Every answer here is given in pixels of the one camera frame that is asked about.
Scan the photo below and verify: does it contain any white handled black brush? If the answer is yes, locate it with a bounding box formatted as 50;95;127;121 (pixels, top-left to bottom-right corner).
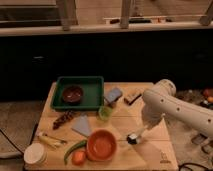
126;127;146;145

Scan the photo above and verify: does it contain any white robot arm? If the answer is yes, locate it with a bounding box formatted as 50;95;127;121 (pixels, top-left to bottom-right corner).
142;79;213;139

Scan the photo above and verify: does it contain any brown wooden block brush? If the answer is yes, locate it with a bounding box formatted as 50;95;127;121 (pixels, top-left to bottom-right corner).
124;90;142;105

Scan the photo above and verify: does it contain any dark brown bowl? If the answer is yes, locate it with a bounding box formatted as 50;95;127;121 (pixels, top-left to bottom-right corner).
62;85;83;103

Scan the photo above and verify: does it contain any orange red bowl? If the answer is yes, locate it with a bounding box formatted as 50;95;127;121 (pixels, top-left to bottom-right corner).
86;129;117;161

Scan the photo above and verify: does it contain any blue grey sponge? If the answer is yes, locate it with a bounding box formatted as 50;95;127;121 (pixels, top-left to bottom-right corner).
104;87;123;103

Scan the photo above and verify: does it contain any green plastic tray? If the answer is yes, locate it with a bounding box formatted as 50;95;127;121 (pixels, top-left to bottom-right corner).
51;76;104;111

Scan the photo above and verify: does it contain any small green cup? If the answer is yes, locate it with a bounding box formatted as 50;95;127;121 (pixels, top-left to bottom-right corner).
98;106;112;121

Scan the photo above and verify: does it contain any grey triangular cloth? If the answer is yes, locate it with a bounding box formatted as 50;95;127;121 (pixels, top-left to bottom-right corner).
72;115;91;137

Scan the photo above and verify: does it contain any brown pinecone-like item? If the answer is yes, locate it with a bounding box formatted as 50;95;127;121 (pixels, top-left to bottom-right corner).
53;111;75;130

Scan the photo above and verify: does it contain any green chili pepper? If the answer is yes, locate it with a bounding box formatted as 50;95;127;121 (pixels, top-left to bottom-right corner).
64;140;87;165

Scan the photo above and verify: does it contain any orange round fruit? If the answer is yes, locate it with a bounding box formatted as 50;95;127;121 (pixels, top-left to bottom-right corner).
72;151;86;165

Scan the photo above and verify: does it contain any yellow corn husk piece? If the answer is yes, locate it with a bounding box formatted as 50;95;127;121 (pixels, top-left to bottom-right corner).
37;132;67;149

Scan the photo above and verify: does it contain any spice jar rack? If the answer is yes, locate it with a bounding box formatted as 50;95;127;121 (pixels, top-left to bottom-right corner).
191;134;213;154

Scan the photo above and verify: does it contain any black cable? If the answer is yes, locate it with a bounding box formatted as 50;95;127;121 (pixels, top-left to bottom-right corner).
0;122;39;158

